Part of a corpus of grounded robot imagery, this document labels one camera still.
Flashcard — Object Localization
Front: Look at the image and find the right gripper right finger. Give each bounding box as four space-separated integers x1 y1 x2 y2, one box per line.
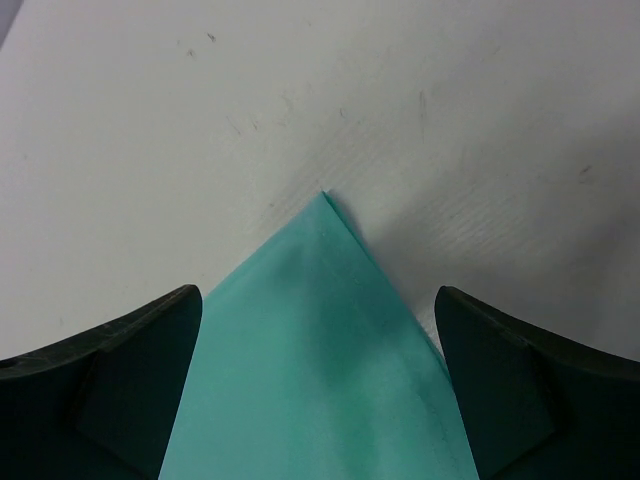
434 286 639 479

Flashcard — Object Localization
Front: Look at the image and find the teal t-shirt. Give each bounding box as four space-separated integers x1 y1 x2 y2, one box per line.
161 194 477 479

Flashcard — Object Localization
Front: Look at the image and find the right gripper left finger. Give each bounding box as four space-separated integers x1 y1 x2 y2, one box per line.
1 285 203 479

